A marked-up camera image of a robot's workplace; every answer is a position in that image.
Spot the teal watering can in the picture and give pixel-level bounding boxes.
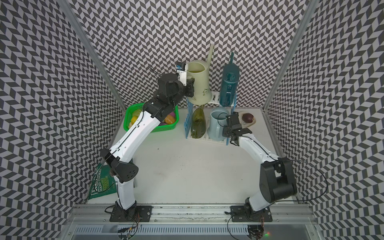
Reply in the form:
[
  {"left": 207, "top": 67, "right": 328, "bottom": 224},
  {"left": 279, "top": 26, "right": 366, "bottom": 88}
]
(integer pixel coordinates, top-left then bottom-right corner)
[{"left": 219, "top": 52, "right": 240, "bottom": 107}]

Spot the dark red apple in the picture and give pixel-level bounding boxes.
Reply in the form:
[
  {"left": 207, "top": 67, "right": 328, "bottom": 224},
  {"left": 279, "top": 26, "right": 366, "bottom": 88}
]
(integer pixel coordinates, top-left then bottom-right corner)
[{"left": 242, "top": 113, "right": 254, "bottom": 124}]

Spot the yellow toy lemon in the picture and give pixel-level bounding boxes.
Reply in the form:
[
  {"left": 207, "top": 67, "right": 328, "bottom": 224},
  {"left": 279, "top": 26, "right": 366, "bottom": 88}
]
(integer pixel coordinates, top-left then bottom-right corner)
[{"left": 131, "top": 116, "right": 138, "bottom": 125}]

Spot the cream square plate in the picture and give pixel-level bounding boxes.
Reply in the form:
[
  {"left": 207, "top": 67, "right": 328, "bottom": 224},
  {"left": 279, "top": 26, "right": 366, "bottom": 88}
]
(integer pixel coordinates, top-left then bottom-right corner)
[{"left": 239, "top": 111, "right": 256, "bottom": 128}]

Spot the green plastic basket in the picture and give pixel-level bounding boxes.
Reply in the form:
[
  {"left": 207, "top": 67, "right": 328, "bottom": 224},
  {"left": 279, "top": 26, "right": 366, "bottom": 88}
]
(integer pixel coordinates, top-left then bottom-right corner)
[{"left": 123, "top": 103, "right": 180, "bottom": 133}]

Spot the blue and white wooden shelf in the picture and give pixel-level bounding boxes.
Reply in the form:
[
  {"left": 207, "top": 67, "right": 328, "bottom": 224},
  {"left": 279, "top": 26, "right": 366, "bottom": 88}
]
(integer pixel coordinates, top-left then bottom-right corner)
[{"left": 183, "top": 89, "right": 238, "bottom": 147}]

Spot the green snack bag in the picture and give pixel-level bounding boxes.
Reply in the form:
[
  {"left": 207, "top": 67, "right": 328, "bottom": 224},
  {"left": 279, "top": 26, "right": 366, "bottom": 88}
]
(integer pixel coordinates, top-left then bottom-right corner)
[{"left": 87, "top": 164, "right": 117, "bottom": 200}]

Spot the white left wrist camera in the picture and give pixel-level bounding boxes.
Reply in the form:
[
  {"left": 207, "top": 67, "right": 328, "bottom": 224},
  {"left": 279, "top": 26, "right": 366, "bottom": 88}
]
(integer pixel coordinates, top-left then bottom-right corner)
[{"left": 176, "top": 62, "right": 188, "bottom": 86}]

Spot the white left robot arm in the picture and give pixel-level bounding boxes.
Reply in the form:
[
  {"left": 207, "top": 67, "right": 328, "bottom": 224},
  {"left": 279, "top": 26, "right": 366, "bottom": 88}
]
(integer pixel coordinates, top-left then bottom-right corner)
[{"left": 101, "top": 73, "right": 195, "bottom": 211}]

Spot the light blue watering can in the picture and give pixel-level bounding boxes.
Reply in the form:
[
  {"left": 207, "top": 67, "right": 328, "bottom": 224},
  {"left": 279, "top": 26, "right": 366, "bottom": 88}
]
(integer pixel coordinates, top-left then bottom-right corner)
[{"left": 208, "top": 107, "right": 229, "bottom": 142}]

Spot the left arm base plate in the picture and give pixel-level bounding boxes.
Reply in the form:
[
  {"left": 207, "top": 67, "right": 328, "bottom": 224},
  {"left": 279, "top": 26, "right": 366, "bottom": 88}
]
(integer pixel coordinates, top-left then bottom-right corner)
[{"left": 110, "top": 204, "right": 153, "bottom": 223}]

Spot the olive green watering can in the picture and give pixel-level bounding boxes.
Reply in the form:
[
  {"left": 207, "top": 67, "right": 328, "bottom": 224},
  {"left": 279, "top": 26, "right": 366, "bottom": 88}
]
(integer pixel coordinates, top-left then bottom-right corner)
[{"left": 191, "top": 105, "right": 207, "bottom": 139}]

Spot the orange toy fruit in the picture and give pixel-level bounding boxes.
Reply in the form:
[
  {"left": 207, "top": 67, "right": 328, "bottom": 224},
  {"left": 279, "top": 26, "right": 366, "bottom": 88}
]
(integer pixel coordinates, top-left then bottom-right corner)
[{"left": 164, "top": 115, "right": 176, "bottom": 125}]

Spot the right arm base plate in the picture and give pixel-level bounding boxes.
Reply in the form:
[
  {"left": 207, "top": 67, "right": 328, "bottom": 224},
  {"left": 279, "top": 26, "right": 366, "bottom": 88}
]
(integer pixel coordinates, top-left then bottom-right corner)
[{"left": 230, "top": 205, "right": 273, "bottom": 223}]

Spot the cream watering can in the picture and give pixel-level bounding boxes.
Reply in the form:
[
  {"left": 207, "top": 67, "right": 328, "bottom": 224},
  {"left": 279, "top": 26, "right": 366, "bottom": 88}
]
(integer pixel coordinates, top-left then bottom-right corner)
[{"left": 187, "top": 44, "right": 214, "bottom": 106}]

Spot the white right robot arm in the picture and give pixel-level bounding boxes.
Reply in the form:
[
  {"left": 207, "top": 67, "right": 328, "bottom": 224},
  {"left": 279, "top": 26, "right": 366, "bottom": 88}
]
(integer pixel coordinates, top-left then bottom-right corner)
[{"left": 223, "top": 112, "right": 297, "bottom": 212}]

